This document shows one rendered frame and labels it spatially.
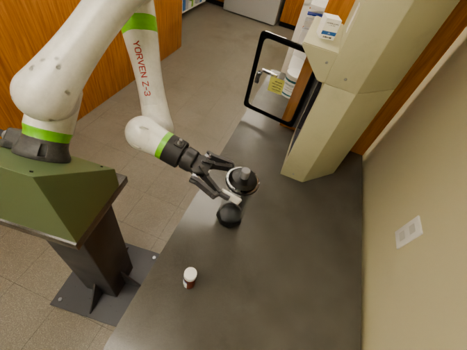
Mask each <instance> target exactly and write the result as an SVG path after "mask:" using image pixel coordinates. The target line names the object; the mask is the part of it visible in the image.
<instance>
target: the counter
mask: <svg viewBox="0 0 467 350"><path fill-rule="evenodd" d="M294 132H295V131H294V130H293V129H290V128H287V127H285V126H281V125H280V122H277V121H275V120H273V119H271V118H269V117H266V116H265V115H262V114H261V113H259V112H256V111H254V110H252V109H250V108H248V109H247V111H246V112H245V114H244V115H243V118H242V119H241V121H240V122H239V124H238V125H237V127H236V129H235V131H234V132H233V134H232V135H231V137H230V138H229V141H228V142H227V144H226V145H225V147H224V149H223V150H222V152H221V154H220V156H222V157H224V158H227V159H230V160H232V161H234V165H235V166H234V167H248V168H249V169H251V170H252V171H253V172H255V173H256V175H257V176H258V178H259V181H260V185H259V188H258V190H257V191H256V192H255V193H254V194H253V195H252V197H251V199H250V201H249V203H248V205H247V208H246V210H245V214H244V215H243V218H242V221H241V223H240V225H239V226H235V227H232V228H228V227H226V226H224V225H221V224H220V223H219V221H218V218H217V216H216V214H217V211H218V208H219V207H220V204H221V201H222V198H221V197H216V198H215V199H212V198H210V197H209V196H208V195H207V194H206V193H204V192H203V191H202V190H201V189H199V190H198V192H197V194H196V195H195V197H194V199H193V200H192V202H191V203H190V205H189V206H188V209H187V210H186V212H185V213H184V215H183V217H182V218H181V220H180V222H179V223H178V225H177V227H176V228H175V230H174V232H173V234H172V235H171V236H170V239H169V240H168V241H167V243H166V245H165V246H164V248H163V250H162V251H161V253H160V255H159V257H158V258H157V260H156V262H155V263H154V265H153V267H152V268H151V270H150V271H149V273H148V275H147V277H146V278H145V280H144V281H143V283H142V285H141V286H140V288H139V290H138V291H137V293H136V295H135V296H134V298H133V300H132V301H131V303H130V304H129V307H128V308H127V309H126V311H125V313H124V314H123V316H122V318H121V320H120V321H119V323H118V325H117V326H116V328H115V330H114V331H113V333H112V335H111V336H110V337H109V339H108V341H107V343H106V344H105V346H104V348H103V349H102V350H361V254H362V155H360V154H357V153H355V152H352V151H349V153H348V154H347V155H346V157H345V158H344V159H343V161H342V162H341V164H340V165H339V166H338V167H337V169H336V171H335V172H334V173H333V174H329V175H326V176H322V177H319V178H315V179H312V180H310V181H305V182H300V181H297V180H295V179H293V178H290V177H287V176H284V175H282V174H280V173H281V169H282V167H283V164H284V161H285V157H286V154H287V151H288V148H289V145H290V141H291V139H292V136H293V133H294ZM189 267H194V268H195V269H196V270H197V278H196V281H195V286H194V288H192V289H190V290H188V289H185V287H184V286H183V275H184V272H185V270H186V269H187V268H189Z"/></svg>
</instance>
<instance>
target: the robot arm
mask: <svg viewBox="0 0 467 350"><path fill-rule="evenodd" d="M120 30H121V31H122V35H123V38H124V42H125V45H126V49H127V51H128V54H129V57H130V61H131V64H132V68H133V72H134V75H135V78H136V84H137V88H138V94H139V98H140V106H141V112H142V116H137V117H134V118H133V119H131V120H130V121H129V122H128V123H127V125H126V127H125V130H124V134H125V138H126V141H127V142H128V143H129V144H130V145H131V146H132V147H133V148H134V149H137V150H139V151H143V152H145V153H148V154H150V155H153V156H154V157H156V158H158V159H160V160H162V161H163V162H165V163H167V164H169V165H171V166H172V167H174V168H175V167H177V166H179V167H180V168H181V169H183V170H185V171H187V172H190V173H191V174H192V176H191V177H190V180H189V182H190V183H192V184H195V185H196V186H197V187H198V188H199V189H201V190H202V191H203V192H204V193H206V194H207V195H208V196H209V197H210V198H212V199H215V198H216V197H221V198H223V199H224V200H226V201H228V200H230V201H231V202H233V203H235V204H236V205H238V204H239V203H240V202H241V201H242V199H240V198H239V197H237V196H235V195H234V194H232V193H230V192H228V191H226V190H225V189H222V190H221V189H220V188H219V187H218V185H217V184H216V183H215V182H214V180H213V179H212V178H211V177H210V176H209V173H208V171H209V170H210V169H217V170H222V171H227V172H228V171H229V170H230V169H232V168H234V166H235V165H234V161H232V160H230V159H227V158H224V157H222V156H219V155H216V154H214V153H212V152H211V151H209V150H208V151H207V152H206V154H205V155H201V154H200V153H199V152H198V151H197V150H195V149H193V148H192V147H189V143H188V142H186V141H185V140H183V139H181V138H179V137H178V136H176V135H175V134H173V133H174V125H173V123H172V118H171V116H170V111H169V108H168V104H167V99H166V96H165V89H164V85H163V77H162V71H161V60H160V51H159V42H158V28H157V22H156V11H155V6H154V0H81V1H80V3H79V4H78V6H77V7H76V8H75V9H74V11H73V12H72V14H71V15H70V16H69V17H68V19H67V20H66V21H65V23H64V24H63V25H62V26H61V27H60V29H59V30H58V31H57V32H56V34H55V35H54V36H53V37H52V38H51V39H50V41H48V43H46V44H45V46H44V47H43V48H42V49H41V50H40V51H39V52H38V53H37V54H36V55H35V56H34V57H33V58H32V59H31V60H30V61H29V62H28V63H27V64H26V65H25V66H24V67H22V68H21V69H20V70H19V71H18V72H17V73H16V75H14V76H13V78H12V80H11V82H10V96H11V98H12V100H13V102H14V104H15V105H16V106H17V108H18V109H19V110H20V111H22V112H23V113H24V115H23V118H22V129H21V128H12V127H9V128H7V130H2V129H0V136H1V137H2V139H0V146H1V147H5V148H10V149H11V152H12V153H14V154H16V155H18V156H21V157H25V158H29V159H32V160H39V161H43V162H48V163H70V160H71V156H70V154H69V143H70V140H71V139H72V137H73V134H74V130H75V127H76V121H77V118H78V115H79V110H80V107H81V102H82V98H83V88H84V87H85V84H86V83H87V81H88V79H89V78H90V75H91V73H92V72H93V70H94V68H95V67H96V66H97V63H98V62H99V60H100V59H101V57H102V56H103V54H104V53H105V51H106V50H107V48H108V47H109V45H110V44H111V42H112V41H113V40H114V38H115V37H116V35H117V34H118V33H119V32H120ZM188 147H189V148H188ZM197 176H199V177H200V178H201V179H202V180H203V181H205V182H203V181H202V180H201V179H200V178H198V177H197Z"/></svg>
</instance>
